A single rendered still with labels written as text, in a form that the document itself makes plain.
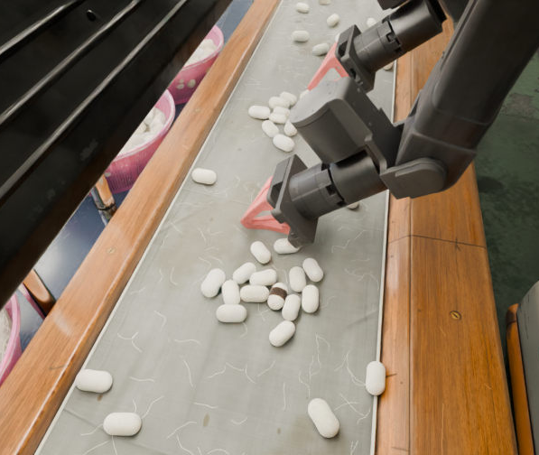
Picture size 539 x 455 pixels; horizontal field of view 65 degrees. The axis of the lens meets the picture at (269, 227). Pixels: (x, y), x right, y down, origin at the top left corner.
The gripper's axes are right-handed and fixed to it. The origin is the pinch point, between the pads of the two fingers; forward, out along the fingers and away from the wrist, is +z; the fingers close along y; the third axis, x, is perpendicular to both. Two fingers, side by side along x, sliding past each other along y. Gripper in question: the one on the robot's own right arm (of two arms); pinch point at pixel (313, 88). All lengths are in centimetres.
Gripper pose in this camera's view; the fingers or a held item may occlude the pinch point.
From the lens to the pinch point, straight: 70.8
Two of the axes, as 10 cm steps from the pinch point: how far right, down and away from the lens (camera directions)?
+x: 6.4, 6.1, 4.7
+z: -7.4, 3.1, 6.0
